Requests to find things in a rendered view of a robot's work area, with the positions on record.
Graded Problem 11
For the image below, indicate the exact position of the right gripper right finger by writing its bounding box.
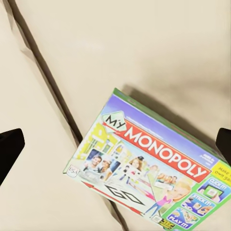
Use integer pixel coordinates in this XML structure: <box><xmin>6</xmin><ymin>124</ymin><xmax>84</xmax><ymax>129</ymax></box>
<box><xmin>215</xmin><ymin>128</ymin><xmax>231</xmax><ymax>167</ymax></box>

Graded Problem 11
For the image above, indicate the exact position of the board game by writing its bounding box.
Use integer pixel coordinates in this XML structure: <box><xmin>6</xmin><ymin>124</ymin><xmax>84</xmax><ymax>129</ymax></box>
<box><xmin>63</xmin><ymin>87</ymin><xmax>231</xmax><ymax>231</ymax></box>

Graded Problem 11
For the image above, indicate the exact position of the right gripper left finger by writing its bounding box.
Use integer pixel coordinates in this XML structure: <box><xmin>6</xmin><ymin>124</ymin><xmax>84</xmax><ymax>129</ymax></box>
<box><xmin>0</xmin><ymin>128</ymin><xmax>25</xmax><ymax>186</ymax></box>

